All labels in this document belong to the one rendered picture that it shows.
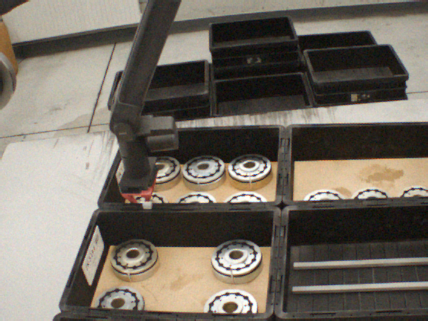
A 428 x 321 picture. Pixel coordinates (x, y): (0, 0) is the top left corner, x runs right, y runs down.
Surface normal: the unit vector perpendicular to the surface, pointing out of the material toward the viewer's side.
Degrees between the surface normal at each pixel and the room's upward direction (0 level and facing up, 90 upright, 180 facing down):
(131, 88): 97
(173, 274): 0
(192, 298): 0
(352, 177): 0
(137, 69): 101
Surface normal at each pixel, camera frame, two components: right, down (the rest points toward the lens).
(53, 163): -0.12, -0.81
